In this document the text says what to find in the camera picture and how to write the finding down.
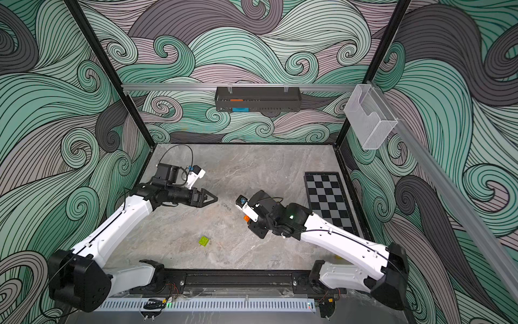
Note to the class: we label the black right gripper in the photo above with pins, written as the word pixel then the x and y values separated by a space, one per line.
pixel 258 225

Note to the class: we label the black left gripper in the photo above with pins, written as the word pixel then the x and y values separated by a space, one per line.
pixel 200 198

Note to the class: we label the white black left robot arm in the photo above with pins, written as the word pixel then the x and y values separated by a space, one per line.
pixel 78 277

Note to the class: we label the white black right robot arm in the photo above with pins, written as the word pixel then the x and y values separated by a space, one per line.
pixel 379 270

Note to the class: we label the small green lego brick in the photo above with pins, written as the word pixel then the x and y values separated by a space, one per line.
pixel 204 241

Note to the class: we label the black white chessboard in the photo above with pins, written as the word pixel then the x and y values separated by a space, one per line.
pixel 326 197

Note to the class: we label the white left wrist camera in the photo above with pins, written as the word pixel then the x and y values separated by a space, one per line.
pixel 195 173

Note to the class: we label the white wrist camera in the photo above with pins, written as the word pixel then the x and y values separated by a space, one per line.
pixel 243 205
pixel 195 173

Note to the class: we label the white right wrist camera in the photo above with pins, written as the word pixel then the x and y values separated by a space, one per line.
pixel 243 205

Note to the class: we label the black wall tray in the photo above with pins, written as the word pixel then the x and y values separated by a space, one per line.
pixel 262 99

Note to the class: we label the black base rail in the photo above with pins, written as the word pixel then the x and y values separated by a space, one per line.
pixel 181 280

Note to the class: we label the aluminium rail back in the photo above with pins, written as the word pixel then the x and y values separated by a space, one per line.
pixel 184 86

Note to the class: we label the clear plastic wall box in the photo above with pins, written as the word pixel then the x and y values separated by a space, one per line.
pixel 370 116

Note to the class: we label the white slotted cable duct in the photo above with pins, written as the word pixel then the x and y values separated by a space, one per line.
pixel 211 305

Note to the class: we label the black right corner post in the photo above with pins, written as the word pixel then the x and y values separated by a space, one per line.
pixel 383 48

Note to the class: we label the black corner post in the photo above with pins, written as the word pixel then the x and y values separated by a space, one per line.
pixel 89 34
pixel 383 48

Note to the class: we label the black left corner post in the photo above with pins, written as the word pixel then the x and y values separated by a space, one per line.
pixel 89 34

